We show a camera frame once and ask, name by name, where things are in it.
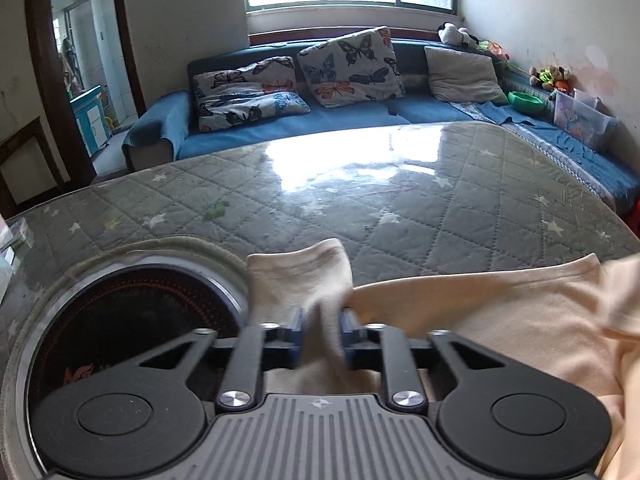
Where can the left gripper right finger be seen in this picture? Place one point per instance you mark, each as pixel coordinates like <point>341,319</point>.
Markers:
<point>490,413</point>

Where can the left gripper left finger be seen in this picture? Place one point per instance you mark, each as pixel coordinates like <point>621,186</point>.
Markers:
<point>142,415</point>

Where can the beige cotton t-shirt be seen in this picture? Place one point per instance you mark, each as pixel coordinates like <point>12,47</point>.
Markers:
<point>578,321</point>

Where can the round black induction cooktop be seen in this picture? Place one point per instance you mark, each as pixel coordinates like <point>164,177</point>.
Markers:
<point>122,315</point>

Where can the light blue small cabinet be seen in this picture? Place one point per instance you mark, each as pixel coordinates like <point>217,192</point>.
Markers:
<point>89,114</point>

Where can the clear plastic storage box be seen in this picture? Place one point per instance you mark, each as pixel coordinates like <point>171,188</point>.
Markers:
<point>579,115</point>

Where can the green plastic bowl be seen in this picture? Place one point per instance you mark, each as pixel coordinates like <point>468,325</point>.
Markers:
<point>526,103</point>

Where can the blue corner sofa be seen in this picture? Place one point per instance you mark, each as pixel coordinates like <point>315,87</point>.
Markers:
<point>168,130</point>

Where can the colourful plush toys pile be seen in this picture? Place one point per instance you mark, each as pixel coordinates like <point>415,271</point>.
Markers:
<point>551,78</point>

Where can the plain beige cushion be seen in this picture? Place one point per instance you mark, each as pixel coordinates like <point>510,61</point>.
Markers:
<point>461,77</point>

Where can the flat butterfly print pillow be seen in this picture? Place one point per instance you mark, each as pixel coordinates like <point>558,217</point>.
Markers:
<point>266,89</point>

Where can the upright butterfly print pillow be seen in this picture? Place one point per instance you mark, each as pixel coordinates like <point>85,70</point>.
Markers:
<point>359,67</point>

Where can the panda plush toy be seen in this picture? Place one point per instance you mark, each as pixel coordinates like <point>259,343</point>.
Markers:
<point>454,36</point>

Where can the dark wooden door frame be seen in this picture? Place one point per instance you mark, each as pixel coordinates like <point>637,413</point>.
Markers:
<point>49,77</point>

